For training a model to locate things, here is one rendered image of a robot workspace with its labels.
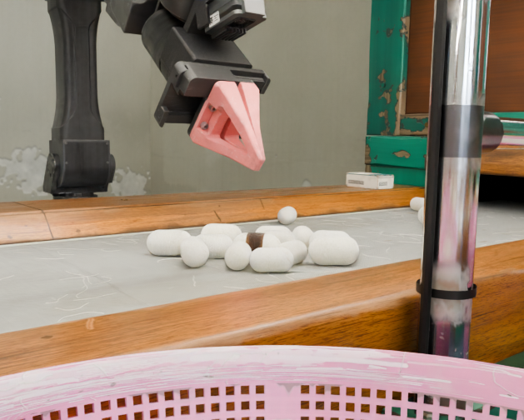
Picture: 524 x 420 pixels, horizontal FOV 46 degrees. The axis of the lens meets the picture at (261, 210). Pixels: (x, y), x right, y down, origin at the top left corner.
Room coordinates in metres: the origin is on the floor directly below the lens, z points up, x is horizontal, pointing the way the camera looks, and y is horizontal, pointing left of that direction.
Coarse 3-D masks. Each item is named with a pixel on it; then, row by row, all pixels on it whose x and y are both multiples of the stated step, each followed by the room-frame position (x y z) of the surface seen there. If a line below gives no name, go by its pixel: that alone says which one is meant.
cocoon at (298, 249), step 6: (294, 240) 0.46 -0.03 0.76; (282, 246) 0.45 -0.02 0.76; (288, 246) 0.45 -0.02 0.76; (294, 246) 0.45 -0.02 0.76; (300, 246) 0.46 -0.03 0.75; (294, 252) 0.45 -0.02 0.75; (300, 252) 0.45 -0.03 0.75; (306, 252) 0.46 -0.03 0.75; (294, 258) 0.45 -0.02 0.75; (300, 258) 0.45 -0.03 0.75
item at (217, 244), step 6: (204, 234) 0.48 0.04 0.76; (210, 234) 0.48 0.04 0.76; (216, 234) 0.48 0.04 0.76; (222, 234) 0.48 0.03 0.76; (204, 240) 0.47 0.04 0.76; (210, 240) 0.47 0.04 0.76; (216, 240) 0.47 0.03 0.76; (222, 240) 0.47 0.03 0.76; (228, 240) 0.47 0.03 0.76; (210, 246) 0.47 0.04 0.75; (216, 246) 0.47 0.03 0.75; (222, 246) 0.47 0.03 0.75; (228, 246) 0.47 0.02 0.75; (210, 252) 0.47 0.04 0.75; (216, 252) 0.47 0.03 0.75; (222, 252) 0.47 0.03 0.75
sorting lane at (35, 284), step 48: (96, 240) 0.55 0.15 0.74; (144, 240) 0.55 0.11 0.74; (384, 240) 0.58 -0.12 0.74; (480, 240) 0.59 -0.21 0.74; (0, 288) 0.37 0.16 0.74; (48, 288) 0.37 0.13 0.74; (96, 288) 0.37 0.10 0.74; (144, 288) 0.38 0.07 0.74; (192, 288) 0.38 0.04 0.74; (240, 288) 0.38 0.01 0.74
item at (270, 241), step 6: (240, 234) 0.47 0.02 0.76; (246, 234) 0.47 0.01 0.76; (264, 234) 0.47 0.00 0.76; (270, 234) 0.47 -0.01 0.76; (234, 240) 0.47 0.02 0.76; (240, 240) 0.46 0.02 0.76; (264, 240) 0.46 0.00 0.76; (270, 240) 0.46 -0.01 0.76; (276, 240) 0.46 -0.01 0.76; (264, 246) 0.46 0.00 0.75; (270, 246) 0.46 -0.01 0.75; (276, 246) 0.46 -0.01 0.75
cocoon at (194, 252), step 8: (184, 240) 0.45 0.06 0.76; (192, 240) 0.44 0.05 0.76; (200, 240) 0.45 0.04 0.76; (184, 248) 0.44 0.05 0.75; (192, 248) 0.43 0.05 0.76; (200, 248) 0.43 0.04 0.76; (184, 256) 0.43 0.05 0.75; (192, 256) 0.43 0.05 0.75; (200, 256) 0.43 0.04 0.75; (208, 256) 0.44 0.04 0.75; (192, 264) 0.43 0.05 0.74; (200, 264) 0.44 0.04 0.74
